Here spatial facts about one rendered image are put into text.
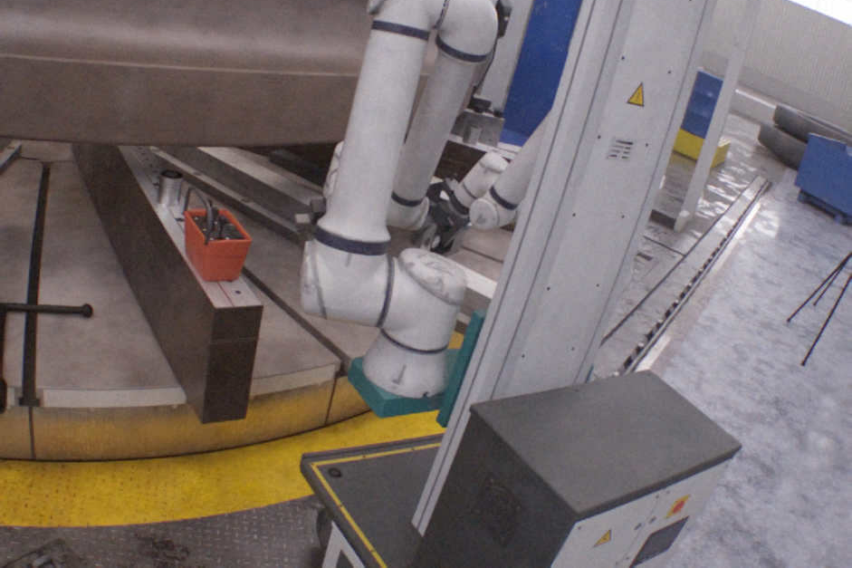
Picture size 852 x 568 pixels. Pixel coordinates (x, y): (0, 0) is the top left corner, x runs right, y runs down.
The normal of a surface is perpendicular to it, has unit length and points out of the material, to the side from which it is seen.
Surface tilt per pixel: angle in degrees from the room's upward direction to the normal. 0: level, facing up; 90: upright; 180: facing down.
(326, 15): 90
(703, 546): 0
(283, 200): 72
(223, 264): 97
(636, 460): 0
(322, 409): 90
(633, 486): 0
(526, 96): 90
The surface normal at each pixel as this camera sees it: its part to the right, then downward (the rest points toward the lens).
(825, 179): -0.77, 0.04
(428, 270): 0.35, -0.83
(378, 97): -0.11, 0.18
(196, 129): 0.58, 0.43
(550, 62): -0.52, 0.18
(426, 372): 0.54, 0.07
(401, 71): 0.36, 0.27
